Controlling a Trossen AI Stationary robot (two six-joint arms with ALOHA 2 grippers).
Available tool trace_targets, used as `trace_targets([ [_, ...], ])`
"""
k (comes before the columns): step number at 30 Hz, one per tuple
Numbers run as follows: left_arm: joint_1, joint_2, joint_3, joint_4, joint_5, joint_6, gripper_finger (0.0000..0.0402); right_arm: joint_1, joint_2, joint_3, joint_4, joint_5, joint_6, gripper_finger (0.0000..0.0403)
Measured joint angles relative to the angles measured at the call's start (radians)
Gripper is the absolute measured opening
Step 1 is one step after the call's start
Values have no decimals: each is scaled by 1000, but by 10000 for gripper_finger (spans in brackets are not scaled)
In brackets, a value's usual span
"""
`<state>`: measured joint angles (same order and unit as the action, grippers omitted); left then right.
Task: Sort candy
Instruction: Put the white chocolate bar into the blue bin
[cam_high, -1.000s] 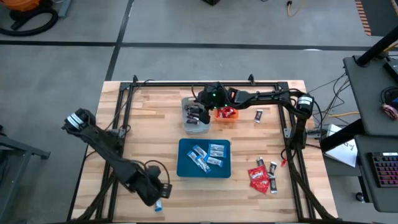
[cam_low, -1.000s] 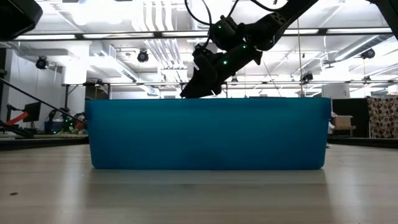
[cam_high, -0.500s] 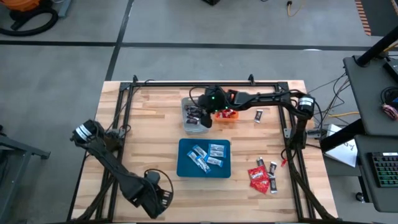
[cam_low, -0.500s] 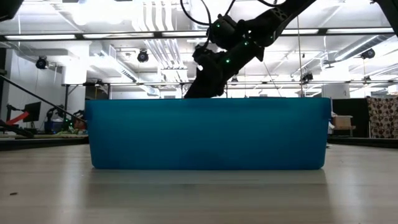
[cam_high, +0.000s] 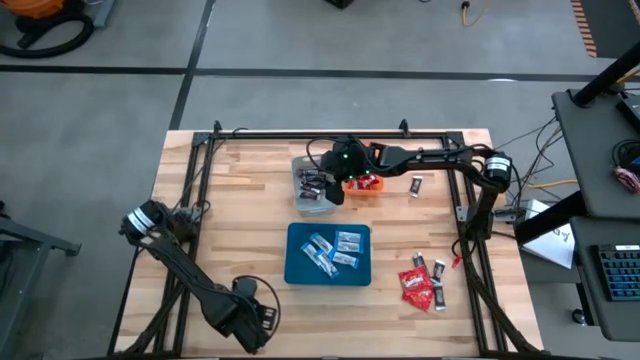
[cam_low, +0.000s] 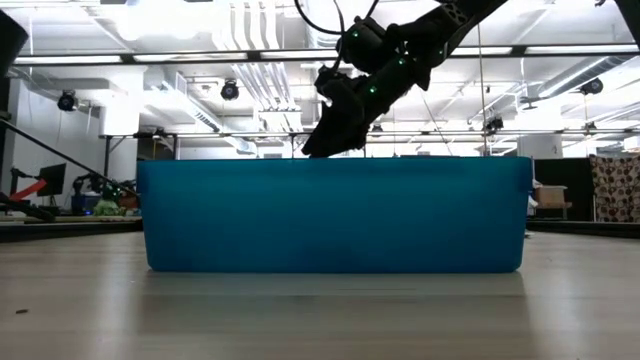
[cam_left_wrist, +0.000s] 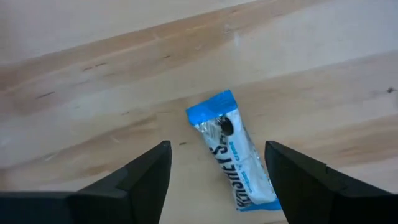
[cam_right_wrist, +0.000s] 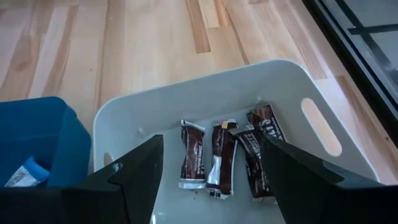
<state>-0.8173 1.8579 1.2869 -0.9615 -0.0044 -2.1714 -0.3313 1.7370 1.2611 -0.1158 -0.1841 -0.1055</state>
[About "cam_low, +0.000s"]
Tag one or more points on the green object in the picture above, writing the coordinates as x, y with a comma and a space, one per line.
107, 210

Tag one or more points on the blue box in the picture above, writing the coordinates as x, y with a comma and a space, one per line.
82, 204

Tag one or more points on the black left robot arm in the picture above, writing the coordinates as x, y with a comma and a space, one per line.
10, 45

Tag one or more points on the cardboard box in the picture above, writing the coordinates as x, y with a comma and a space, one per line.
550, 194

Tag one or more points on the brown patterned curtain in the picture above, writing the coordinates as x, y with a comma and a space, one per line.
615, 187

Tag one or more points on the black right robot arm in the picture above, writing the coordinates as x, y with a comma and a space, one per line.
450, 20

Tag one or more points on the blue plastic bin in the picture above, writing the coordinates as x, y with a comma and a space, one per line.
330, 215

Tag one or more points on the thin vertical pole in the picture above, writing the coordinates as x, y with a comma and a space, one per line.
483, 100

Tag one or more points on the grey ventilation duct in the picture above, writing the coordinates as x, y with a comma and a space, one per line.
575, 75

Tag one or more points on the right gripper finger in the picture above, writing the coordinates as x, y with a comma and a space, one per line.
340, 132

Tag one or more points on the black partition panel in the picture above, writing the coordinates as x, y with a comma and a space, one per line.
565, 172

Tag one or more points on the black monitor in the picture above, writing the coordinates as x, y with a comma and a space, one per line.
50, 180

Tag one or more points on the white pillar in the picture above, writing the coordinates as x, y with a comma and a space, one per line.
540, 146

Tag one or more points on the ceiling light strip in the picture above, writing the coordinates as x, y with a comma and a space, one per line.
65, 59
225, 55
580, 48

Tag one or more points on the wooden stool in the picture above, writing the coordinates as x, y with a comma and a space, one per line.
552, 206

